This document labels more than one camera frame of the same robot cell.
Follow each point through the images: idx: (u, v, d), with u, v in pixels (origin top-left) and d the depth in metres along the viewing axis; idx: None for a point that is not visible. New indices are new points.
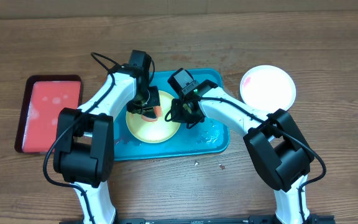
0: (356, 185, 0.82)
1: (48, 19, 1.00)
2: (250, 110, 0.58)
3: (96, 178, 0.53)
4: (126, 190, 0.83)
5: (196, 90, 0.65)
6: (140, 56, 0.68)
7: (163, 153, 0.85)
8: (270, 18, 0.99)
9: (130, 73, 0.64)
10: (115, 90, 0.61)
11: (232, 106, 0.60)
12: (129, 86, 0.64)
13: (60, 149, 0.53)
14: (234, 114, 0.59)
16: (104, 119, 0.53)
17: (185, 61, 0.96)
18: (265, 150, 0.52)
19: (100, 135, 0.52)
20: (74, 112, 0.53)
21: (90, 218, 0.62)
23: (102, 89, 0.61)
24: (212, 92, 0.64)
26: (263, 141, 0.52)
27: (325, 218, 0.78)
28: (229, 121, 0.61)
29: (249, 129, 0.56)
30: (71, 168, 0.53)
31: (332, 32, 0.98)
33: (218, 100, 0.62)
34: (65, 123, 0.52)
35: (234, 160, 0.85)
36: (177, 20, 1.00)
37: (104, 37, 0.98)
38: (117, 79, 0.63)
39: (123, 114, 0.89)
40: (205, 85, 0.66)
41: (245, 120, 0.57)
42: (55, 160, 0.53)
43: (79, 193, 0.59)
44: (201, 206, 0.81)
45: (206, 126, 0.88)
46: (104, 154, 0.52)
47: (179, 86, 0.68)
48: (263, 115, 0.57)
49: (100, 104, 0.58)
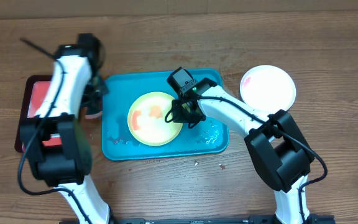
0: (356, 185, 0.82)
1: (48, 18, 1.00)
2: (251, 110, 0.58)
3: (78, 175, 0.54)
4: (126, 190, 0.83)
5: (195, 89, 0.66)
6: (85, 38, 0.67)
7: (162, 153, 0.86)
8: (270, 18, 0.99)
9: (78, 53, 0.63)
10: (68, 78, 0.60)
11: (231, 106, 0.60)
12: (81, 68, 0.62)
13: (33, 160, 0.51)
14: (234, 114, 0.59)
16: (66, 119, 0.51)
17: (184, 61, 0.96)
18: (266, 150, 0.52)
19: (68, 137, 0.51)
20: (33, 121, 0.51)
21: (84, 217, 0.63)
23: (53, 84, 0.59)
24: (212, 92, 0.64)
26: (265, 142, 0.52)
27: (325, 218, 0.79)
28: (227, 121, 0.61)
29: (250, 130, 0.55)
30: (50, 173, 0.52)
31: (332, 32, 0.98)
33: (217, 99, 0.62)
34: (28, 135, 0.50)
35: (234, 160, 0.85)
36: (177, 20, 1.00)
37: (104, 37, 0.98)
38: (66, 66, 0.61)
39: (123, 114, 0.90)
40: (203, 83, 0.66)
41: (246, 120, 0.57)
42: (32, 170, 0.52)
43: (66, 195, 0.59)
44: (201, 206, 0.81)
45: (206, 126, 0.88)
46: (78, 152, 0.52)
47: (179, 85, 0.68)
48: (264, 116, 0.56)
49: (58, 101, 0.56)
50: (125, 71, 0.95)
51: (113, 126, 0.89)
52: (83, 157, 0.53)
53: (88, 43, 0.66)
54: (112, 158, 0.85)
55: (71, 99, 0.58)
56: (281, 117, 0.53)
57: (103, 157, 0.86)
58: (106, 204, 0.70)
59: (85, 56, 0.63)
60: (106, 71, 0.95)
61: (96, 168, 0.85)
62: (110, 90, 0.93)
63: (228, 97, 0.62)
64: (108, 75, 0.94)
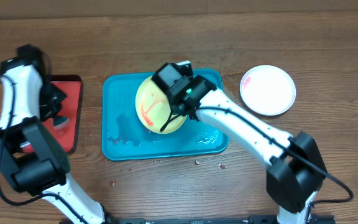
0: (356, 185, 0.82)
1: (49, 19, 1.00)
2: (266, 129, 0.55)
3: (59, 174, 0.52)
4: (126, 190, 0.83)
5: (189, 90, 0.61)
6: (23, 48, 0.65)
7: (162, 153, 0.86)
8: (270, 18, 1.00)
9: (21, 62, 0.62)
10: (20, 88, 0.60)
11: (238, 119, 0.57)
12: (30, 75, 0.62)
13: (9, 173, 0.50)
14: (247, 134, 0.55)
16: (28, 124, 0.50)
17: (184, 61, 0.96)
18: (290, 181, 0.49)
19: (37, 137, 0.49)
20: None
21: (79, 218, 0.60)
23: (7, 98, 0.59)
24: (212, 99, 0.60)
26: (289, 173, 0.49)
27: (325, 218, 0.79)
28: (235, 136, 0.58)
29: (270, 158, 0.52)
30: (31, 182, 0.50)
31: (332, 32, 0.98)
33: (224, 112, 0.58)
34: None
35: (234, 160, 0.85)
36: (177, 21, 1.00)
37: (104, 37, 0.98)
38: (13, 78, 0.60)
39: (123, 114, 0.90)
40: (198, 83, 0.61)
41: (264, 143, 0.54)
42: (12, 185, 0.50)
43: (53, 200, 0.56)
44: (201, 206, 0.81)
45: (206, 126, 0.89)
46: (51, 150, 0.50)
47: (168, 86, 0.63)
48: (284, 140, 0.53)
49: (17, 110, 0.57)
50: (125, 71, 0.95)
51: (113, 126, 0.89)
52: (59, 155, 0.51)
53: (28, 51, 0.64)
54: (112, 158, 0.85)
55: (29, 104, 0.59)
56: (300, 140, 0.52)
57: (103, 157, 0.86)
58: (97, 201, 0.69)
59: (30, 64, 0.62)
60: (106, 71, 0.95)
61: (96, 169, 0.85)
62: (110, 89, 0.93)
63: (234, 107, 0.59)
64: (108, 75, 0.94)
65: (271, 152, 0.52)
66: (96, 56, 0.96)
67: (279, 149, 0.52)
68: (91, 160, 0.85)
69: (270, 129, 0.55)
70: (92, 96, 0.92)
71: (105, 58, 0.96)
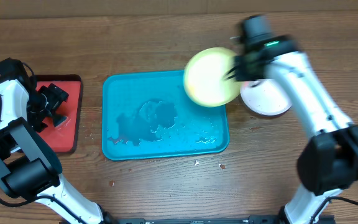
0: (356, 185, 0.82)
1: (48, 18, 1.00)
2: (332, 106, 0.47)
3: (52, 176, 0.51)
4: (126, 189, 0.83)
5: (268, 45, 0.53)
6: (5, 63, 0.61)
7: (161, 153, 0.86)
8: (270, 18, 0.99)
9: (7, 77, 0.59)
10: (6, 98, 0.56)
11: (306, 86, 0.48)
12: (17, 88, 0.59)
13: (0, 176, 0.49)
14: (309, 100, 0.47)
16: (15, 126, 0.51)
17: (184, 61, 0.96)
18: (328, 158, 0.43)
19: (26, 140, 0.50)
20: None
21: (77, 219, 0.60)
23: None
24: (292, 60, 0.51)
26: (331, 151, 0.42)
27: (325, 218, 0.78)
28: (292, 98, 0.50)
29: (319, 131, 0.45)
30: (23, 186, 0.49)
31: (332, 31, 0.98)
33: (297, 74, 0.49)
34: None
35: (234, 160, 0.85)
36: (176, 20, 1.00)
37: (104, 37, 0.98)
38: None
39: (123, 114, 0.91)
40: (275, 40, 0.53)
41: (321, 116, 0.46)
42: (4, 189, 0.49)
43: (49, 202, 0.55)
44: (201, 206, 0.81)
45: (206, 126, 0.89)
46: (41, 151, 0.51)
47: (249, 34, 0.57)
48: (342, 122, 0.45)
49: (4, 116, 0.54)
50: (125, 71, 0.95)
51: (113, 126, 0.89)
52: (50, 157, 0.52)
53: (11, 66, 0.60)
54: (111, 157, 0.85)
55: (17, 112, 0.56)
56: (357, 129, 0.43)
57: (103, 157, 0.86)
58: (94, 201, 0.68)
59: (17, 79, 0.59)
60: (106, 71, 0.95)
61: (96, 169, 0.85)
62: (110, 89, 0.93)
63: (309, 74, 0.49)
64: (108, 75, 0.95)
65: (323, 125, 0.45)
66: (96, 56, 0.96)
67: (333, 126, 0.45)
68: (91, 160, 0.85)
69: (335, 107, 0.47)
70: (92, 96, 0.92)
71: (105, 58, 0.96)
